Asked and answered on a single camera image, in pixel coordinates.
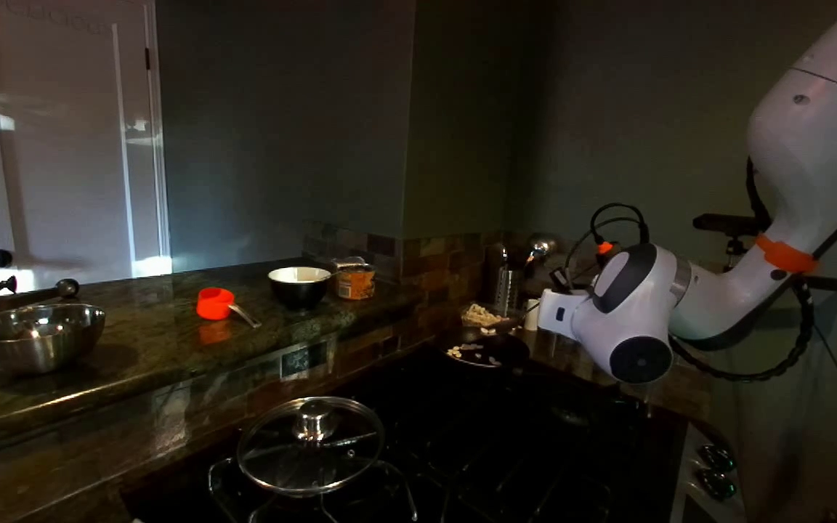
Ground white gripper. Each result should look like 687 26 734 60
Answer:
539 289 585 336

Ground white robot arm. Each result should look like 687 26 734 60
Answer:
539 22 837 384

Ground clear container of pellets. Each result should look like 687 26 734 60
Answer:
463 301 510 328

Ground small pan with pellets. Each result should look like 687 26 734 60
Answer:
449 342 500 368

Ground black stove top grates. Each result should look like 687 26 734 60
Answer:
123 340 687 523

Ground small orange labelled container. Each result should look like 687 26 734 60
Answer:
334 257 375 301

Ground black stove knobs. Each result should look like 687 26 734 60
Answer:
697 443 738 501

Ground dark bowl white inside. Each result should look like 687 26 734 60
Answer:
269 265 333 310

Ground glass pot lid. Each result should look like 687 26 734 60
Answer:
237 395 388 497

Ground red measuring cup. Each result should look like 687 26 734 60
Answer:
196 286 257 328

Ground stainless steel mixing bowl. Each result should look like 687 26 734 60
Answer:
0 301 106 373

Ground black camera tripod stand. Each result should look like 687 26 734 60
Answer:
691 208 837 314

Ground black door handle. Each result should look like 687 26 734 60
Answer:
0 249 16 266

